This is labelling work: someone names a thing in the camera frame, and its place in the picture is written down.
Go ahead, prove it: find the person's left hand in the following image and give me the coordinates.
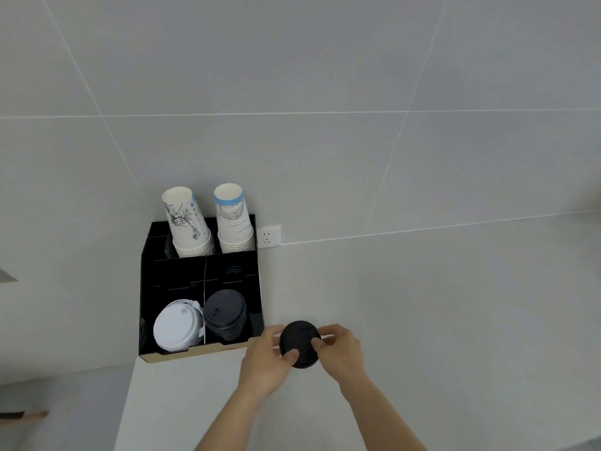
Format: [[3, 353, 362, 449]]
[[237, 324, 300, 398]]

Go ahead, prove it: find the person's right hand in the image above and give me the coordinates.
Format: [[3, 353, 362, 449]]
[[311, 324, 368, 402]]

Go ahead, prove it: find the black plastic cup lid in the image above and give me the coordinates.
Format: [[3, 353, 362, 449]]
[[279, 320, 323, 370]]

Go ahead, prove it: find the person's left forearm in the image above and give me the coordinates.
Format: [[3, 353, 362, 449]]
[[195, 388, 272, 451]]

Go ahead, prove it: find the person's right forearm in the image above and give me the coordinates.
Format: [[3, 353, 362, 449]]
[[336, 371, 428, 451]]

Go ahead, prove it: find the stack of black cup lids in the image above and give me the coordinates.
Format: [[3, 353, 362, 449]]
[[204, 289, 249, 344]]

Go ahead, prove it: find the black cup and lid organizer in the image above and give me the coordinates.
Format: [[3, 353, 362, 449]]
[[138, 214, 266, 363]]

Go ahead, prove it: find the stack of white cup lids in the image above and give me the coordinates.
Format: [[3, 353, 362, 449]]
[[153, 299, 205, 352]]

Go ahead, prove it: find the stack of blue-rimmed paper cups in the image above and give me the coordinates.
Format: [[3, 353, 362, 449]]
[[213, 183, 256, 254]]

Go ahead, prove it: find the stack of ink-sketch paper cups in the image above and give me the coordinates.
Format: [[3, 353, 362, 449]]
[[162, 186, 216, 259]]

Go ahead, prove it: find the white wall power socket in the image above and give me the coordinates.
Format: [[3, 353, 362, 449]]
[[257, 225, 282, 249]]

